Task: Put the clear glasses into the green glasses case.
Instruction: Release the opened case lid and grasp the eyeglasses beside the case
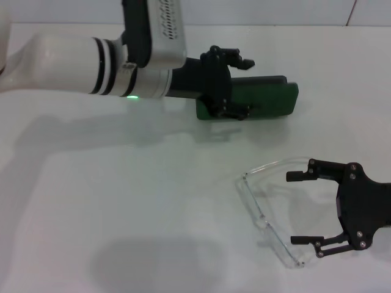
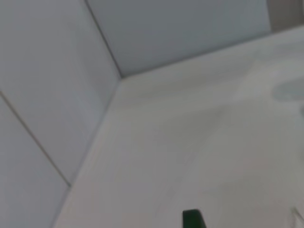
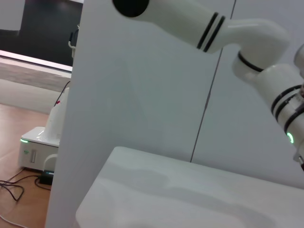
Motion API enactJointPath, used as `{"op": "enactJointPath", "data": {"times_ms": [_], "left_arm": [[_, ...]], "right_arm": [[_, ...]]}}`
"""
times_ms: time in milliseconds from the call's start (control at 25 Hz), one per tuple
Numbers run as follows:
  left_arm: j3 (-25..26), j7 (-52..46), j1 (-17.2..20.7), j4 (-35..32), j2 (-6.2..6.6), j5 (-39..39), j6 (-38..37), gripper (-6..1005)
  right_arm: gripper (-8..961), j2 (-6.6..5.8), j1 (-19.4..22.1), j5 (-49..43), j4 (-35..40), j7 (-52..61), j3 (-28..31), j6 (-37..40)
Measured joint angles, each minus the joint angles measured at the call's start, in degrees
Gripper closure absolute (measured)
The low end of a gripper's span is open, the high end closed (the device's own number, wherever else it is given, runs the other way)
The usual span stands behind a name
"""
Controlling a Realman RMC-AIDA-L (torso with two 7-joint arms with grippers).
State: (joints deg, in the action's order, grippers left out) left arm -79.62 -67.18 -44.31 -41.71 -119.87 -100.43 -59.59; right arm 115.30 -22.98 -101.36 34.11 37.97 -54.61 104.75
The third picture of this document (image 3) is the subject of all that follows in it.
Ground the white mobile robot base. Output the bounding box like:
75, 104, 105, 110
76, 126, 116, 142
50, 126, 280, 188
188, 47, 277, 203
20, 86, 71, 171

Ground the white partition panel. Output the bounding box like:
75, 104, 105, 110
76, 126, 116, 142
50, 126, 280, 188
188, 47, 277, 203
191, 0, 304, 190
45, 0, 237, 228

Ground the white device behind partition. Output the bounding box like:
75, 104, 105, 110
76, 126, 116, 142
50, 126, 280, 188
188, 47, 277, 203
68, 23, 80, 59

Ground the black power adapter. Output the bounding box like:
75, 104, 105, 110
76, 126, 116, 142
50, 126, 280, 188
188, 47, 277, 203
39, 171, 55, 185

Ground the thin cable with red clip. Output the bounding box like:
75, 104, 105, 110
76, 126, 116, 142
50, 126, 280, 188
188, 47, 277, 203
54, 80, 71, 106

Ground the black floor cable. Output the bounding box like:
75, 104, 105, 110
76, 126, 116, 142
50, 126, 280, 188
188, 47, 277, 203
0, 170, 42, 202

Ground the white floor cable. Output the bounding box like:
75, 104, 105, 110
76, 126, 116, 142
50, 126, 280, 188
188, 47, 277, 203
0, 214, 47, 228

